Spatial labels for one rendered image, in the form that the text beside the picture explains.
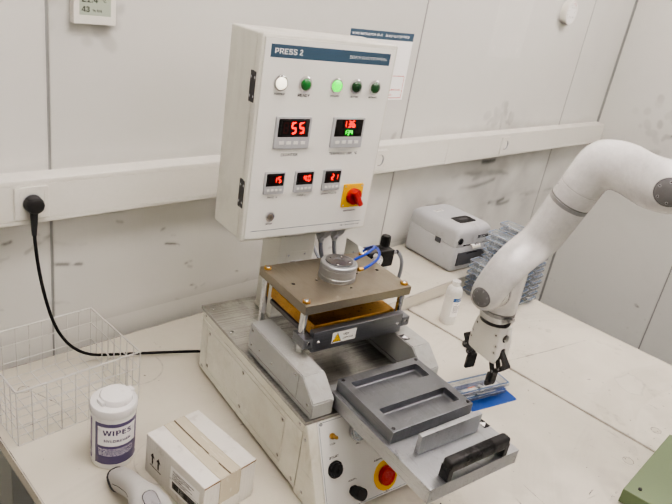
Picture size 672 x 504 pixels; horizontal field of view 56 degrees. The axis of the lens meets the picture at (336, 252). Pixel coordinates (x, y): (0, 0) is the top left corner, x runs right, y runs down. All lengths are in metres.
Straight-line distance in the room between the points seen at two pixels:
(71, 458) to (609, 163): 1.21
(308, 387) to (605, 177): 0.72
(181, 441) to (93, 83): 0.77
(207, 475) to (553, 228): 0.86
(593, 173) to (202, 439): 0.94
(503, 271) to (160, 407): 0.82
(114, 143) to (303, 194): 0.46
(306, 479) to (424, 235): 1.26
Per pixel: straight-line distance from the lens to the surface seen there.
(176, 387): 1.56
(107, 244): 1.63
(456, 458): 1.09
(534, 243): 1.45
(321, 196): 1.39
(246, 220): 1.31
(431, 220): 2.29
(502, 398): 1.75
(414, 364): 1.31
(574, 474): 1.60
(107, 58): 1.49
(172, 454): 1.25
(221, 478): 1.21
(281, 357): 1.25
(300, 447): 1.25
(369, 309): 1.33
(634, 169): 1.33
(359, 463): 1.30
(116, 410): 1.27
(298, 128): 1.29
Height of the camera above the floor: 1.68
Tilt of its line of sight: 23 degrees down
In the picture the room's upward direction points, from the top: 10 degrees clockwise
